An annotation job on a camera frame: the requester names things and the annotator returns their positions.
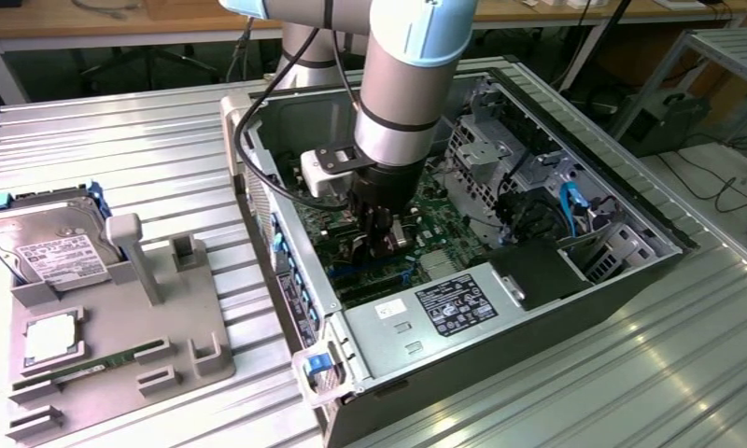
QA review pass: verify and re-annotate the silver hard disk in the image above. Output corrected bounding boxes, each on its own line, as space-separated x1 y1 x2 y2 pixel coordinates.
0 195 115 293

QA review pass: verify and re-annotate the wooden desk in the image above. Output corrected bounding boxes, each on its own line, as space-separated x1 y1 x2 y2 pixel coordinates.
0 0 747 105

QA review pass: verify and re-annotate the black chair base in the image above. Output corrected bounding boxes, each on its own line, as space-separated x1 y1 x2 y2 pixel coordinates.
79 45 220 86

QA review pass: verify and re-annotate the black air shroud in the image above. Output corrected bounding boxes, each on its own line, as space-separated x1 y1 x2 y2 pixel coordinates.
485 239 597 313

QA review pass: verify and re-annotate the silver power supply unit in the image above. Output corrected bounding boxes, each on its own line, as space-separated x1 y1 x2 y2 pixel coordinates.
341 259 533 380

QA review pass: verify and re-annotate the silver drive cage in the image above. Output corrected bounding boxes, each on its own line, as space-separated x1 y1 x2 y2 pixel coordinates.
446 110 538 207

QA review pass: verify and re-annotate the open black PC case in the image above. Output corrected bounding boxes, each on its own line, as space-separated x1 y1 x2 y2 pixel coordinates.
219 64 702 448

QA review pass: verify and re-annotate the green motherboard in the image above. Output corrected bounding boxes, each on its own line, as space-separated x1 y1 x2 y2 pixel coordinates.
284 156 510 310

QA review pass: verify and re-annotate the silver CPU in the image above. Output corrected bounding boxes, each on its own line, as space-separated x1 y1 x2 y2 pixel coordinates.
24 316 80 361

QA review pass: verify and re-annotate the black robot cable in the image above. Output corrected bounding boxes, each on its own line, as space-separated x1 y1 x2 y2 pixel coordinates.
234 0 358 210

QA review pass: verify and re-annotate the grey parts rack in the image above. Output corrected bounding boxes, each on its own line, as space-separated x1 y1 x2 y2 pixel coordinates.
4 213 238 442

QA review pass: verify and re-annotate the black wire bundle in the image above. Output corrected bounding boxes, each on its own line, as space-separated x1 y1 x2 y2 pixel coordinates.
495 194 569 245

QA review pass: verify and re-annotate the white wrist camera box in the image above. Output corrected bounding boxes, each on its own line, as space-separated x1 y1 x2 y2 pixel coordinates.
299 147 358 198

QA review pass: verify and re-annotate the blue disk caddy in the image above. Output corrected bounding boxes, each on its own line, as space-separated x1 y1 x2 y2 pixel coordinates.
0 182 119 283

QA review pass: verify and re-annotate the grey cable on desk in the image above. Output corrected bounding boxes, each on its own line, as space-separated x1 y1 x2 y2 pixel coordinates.
72 0 140 21

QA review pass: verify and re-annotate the black box on floor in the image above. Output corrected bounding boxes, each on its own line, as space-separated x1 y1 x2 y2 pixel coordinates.
622 91 713 157

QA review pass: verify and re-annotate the metal slat side table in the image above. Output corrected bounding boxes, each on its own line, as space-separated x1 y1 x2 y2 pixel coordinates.
645 26 747 141

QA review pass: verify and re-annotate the blue SATA wire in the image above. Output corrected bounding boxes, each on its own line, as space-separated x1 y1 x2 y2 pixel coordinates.
558 180 592 240

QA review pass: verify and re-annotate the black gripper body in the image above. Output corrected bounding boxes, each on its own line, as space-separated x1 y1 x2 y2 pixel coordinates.
347 159 430 221

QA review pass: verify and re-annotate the green RAM stick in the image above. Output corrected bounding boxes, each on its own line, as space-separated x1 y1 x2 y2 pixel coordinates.
9 339 164 392

